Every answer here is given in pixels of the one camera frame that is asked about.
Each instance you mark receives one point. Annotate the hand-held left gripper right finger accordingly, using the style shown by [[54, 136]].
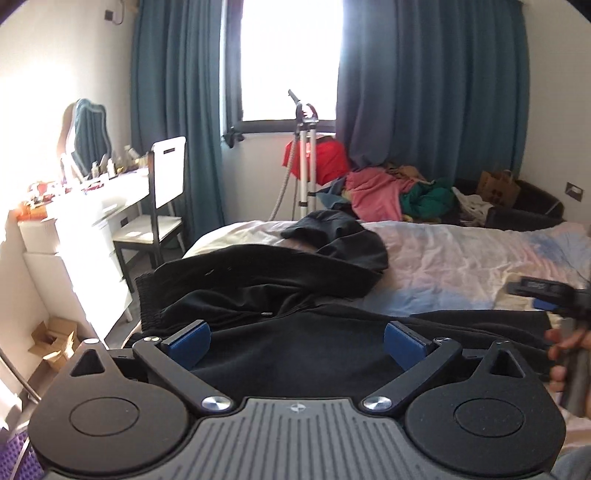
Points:
[[404, 344]]

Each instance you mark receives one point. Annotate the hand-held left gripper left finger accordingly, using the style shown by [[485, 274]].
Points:
[[189, 344]]

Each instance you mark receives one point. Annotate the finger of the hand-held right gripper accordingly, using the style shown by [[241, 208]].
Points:
[[540, 288]]

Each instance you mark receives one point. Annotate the black pants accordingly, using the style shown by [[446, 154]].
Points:
[[300, 314]]

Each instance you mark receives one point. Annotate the person's right hand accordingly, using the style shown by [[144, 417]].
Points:
[[570, 344]]

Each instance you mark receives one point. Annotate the bed with pastel sheet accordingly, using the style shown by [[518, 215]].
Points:
[[461, 258]]

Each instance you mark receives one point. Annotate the white cloth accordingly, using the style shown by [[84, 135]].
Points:
[[473, 203]]

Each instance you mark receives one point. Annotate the brown paper bag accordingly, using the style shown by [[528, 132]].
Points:
[[496, 189]]

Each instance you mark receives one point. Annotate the cardboard boxes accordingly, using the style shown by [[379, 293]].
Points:
[[53, 344]]

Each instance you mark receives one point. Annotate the white drawer unit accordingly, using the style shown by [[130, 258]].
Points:
[[69, 277]]

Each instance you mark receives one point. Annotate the green cloth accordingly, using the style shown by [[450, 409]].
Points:
[[429, 201]]

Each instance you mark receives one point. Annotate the pink cloth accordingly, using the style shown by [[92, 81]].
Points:
[[374, 194]]

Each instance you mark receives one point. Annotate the blue cloth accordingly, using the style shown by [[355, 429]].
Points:
[[334, 196]]

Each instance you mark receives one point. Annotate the white vanity desk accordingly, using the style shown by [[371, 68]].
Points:
[[120, 189]]

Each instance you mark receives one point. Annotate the metal rod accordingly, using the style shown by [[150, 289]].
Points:
[[21, 376]]

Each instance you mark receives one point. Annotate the tan clothing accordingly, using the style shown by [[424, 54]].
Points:
[[406, 171]]

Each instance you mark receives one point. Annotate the white chair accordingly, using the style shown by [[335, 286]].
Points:
[[168, 170]]

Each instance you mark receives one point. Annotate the row of cosmetic bottles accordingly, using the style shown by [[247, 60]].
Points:
[[124, 161]]

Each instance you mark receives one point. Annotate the red garment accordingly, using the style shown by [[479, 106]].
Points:
[[330, 159]]

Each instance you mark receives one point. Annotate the purple textured mat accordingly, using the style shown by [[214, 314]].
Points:
[[18, 457]]

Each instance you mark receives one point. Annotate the black curtain tieback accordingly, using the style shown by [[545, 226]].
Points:
[[232, 137]]

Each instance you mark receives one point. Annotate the blue-grey curtain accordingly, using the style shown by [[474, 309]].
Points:
[[438, 92]]

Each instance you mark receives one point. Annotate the garment steamer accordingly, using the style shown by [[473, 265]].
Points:
[[304, 138]]

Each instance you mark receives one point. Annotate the vanity mirror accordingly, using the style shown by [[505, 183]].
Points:
[[90, 134]]

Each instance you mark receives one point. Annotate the teal curtain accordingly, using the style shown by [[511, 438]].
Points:
[[175, 92]]

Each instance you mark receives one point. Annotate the window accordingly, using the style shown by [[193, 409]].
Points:
[[291, 55]]

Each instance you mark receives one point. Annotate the wall socket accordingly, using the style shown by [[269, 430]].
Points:
[[575, 190]]

